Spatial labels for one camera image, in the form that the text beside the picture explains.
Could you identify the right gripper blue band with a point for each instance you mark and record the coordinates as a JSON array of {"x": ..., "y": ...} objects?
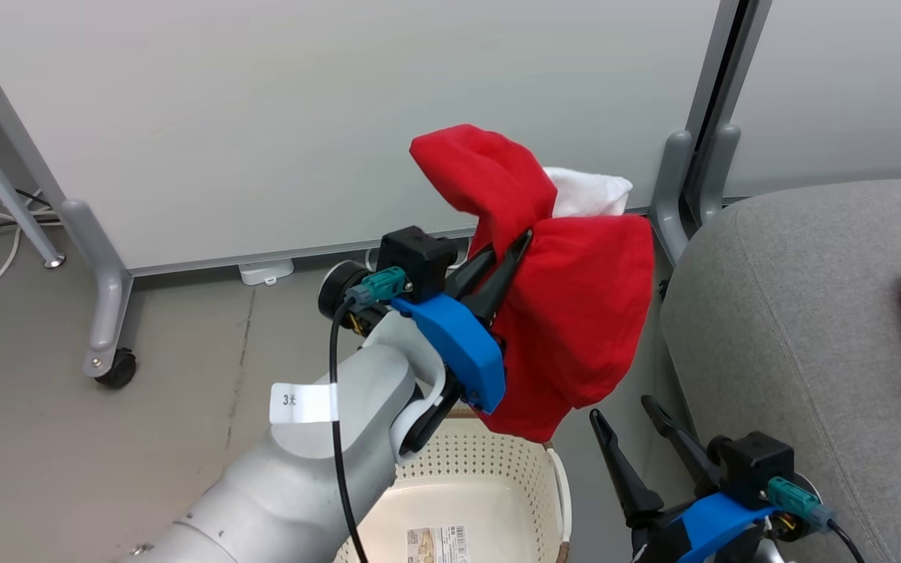
[{"x": 708, "y": 524}]

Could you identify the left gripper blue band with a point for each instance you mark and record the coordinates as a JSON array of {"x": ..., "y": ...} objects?
[{"x": 462, "y": 348}]

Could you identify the red garment with white lining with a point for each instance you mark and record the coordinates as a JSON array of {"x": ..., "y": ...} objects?
[{"x": 576, "y": 313}]

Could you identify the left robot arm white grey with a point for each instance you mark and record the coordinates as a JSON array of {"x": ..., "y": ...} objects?
[{"x": 294, "y": 485}]

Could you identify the white paper tag on arm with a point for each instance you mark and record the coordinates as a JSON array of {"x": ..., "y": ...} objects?
[{"x": 302, "y": 403}]

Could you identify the grey fabric sofa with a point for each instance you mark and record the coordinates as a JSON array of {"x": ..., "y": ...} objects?
[{"x": 802, "y": 328}]

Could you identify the cream perforated laundry basket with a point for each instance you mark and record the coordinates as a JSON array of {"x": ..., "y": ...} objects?
[{"x": 482, "y": 469}]

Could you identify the small black caster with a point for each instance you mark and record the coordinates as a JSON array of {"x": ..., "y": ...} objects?
[{"x": 663, "y": 289}]

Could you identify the white power adapter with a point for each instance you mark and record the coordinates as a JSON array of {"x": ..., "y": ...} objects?
[{"x": 265, "y": 271}]

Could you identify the printed label inside basket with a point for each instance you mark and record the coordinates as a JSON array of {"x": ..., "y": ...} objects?
[{"x": 436, "y": 546}]

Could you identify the wide white partition panel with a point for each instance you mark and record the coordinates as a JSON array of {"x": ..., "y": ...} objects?
[{"x": 263, "y": 117}]

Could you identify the grey partition foot with caster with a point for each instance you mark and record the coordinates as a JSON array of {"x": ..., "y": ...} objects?
[{"x": 110, "y": 297}]

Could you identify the black caster wheel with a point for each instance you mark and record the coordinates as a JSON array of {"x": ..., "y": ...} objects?
[{"x": 120, "y": 369}]

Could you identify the narrow white partition panel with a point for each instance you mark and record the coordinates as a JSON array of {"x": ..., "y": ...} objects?
[{"x": 849, "y": 86}]

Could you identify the grey metal table leg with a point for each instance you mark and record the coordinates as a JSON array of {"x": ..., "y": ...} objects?
[{"x": 8, "y": 199}]

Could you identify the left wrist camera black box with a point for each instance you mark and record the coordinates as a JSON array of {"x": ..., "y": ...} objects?
[{"x": 418, "y": 254}]

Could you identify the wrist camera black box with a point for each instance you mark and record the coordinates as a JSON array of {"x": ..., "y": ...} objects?
[
  {"x": 752, "y": 465},
  {"x": 418, "y": 254}
]

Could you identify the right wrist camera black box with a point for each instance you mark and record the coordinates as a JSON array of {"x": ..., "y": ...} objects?
[{"x": 752, "y": 465}]

